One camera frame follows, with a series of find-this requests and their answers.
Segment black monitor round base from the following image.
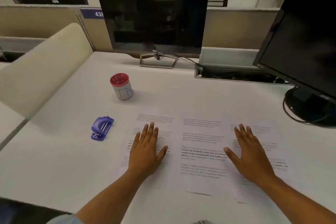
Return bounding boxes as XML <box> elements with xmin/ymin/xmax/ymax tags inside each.
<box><xmin>253</xmin><ymin>0</ymin><xmax>336</xmax><ymax>128</ymax></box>

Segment blue partition label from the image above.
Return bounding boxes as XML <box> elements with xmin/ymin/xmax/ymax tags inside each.
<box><xmin>80</xmin><ymin>9</ymin><xmax>105</xmax><ymax>19</ymax></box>

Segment person's right forearm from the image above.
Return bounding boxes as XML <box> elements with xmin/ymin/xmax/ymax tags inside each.
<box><xmin>255</xmin><ymin>175</ymin><xmax>336</xmax><ymax>224</ymax></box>

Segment person's left forearm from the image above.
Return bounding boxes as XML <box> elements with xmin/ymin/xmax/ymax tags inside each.
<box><xmin>74</xmin><ymin>169</ymin><xmax>148</xmax><ymax>224</ymax></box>

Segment person's left hand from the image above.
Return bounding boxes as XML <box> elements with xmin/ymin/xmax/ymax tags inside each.
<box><xmin>128</xmin><ymin>123</ymin><xmax>169</xmax><ymax>180</ymax></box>

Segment beige curved desk divider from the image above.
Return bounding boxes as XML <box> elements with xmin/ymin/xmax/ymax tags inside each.
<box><xmin>0</xmin><ymin>23</ymin><xmax>94</xmax><ymax>120</ymax></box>

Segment beige desk partition wall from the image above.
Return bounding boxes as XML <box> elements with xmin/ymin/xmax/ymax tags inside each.
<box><xmin>0</xmin><ymin>5</ymin><xmax>281</xmax><ymax>51</ymax></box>

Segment red-lidded white round container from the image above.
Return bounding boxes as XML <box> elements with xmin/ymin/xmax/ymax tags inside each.
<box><xmin>110</xmin><ymin>73</ymin><xmax>134</xmax><ymax>100</ymax></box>

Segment black flat monitor silver stand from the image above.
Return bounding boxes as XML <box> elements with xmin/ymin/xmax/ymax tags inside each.
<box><xmin>95</xmin><ymin>0</ymin><xmax>211</xmax><ymax>69</ymax></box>

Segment blue plastic hole punch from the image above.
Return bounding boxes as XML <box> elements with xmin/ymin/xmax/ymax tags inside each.
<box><xmin>91</xmin><ymin>117</ymin><xmax>115</xmax><ymax>141</ymax></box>

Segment person's light blue sleeve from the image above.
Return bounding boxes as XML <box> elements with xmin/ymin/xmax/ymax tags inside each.
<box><xmin>46</xmin><ymin>213</ymin><xmax>79</xmax><ymax>224</ymax></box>

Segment grey desk cable box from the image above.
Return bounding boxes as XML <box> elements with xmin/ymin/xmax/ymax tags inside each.
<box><xmin>194</xmin><ymin>47</ymin><xmax>292</xmax><ymax>85</ymax></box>

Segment black monitor cable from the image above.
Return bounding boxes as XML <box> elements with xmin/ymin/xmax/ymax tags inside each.
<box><xmin>176</xmin><ymin>55</ymin><xmax>204</xmax><ymax>72</ymax></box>

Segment person's dark trousers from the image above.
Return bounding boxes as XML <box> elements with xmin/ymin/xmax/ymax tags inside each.
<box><xmin>0</xmin><ymin>197</ymin><xmax>72</xmax><ymax>224</ymax></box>

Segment person's right hand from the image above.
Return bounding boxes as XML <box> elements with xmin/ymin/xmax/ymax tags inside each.
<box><xmin>224</xmin><ymin>124</ymin><xmax>277</xmax><ymax>185</ymax></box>

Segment printed white paper sheet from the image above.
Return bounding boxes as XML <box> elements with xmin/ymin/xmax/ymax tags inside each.
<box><xmin>228</xmin><ymin>118</ymin><xmax>290</xmax><ymax>204</ymax></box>
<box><xmin>178</xmin><ymin>112</ymin><xmax>233</xmax><ymax>197</ymax></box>
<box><xmin>119</xmin><ymin>112</ymin><xmax>177</xmax><ymax>190</ymax></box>

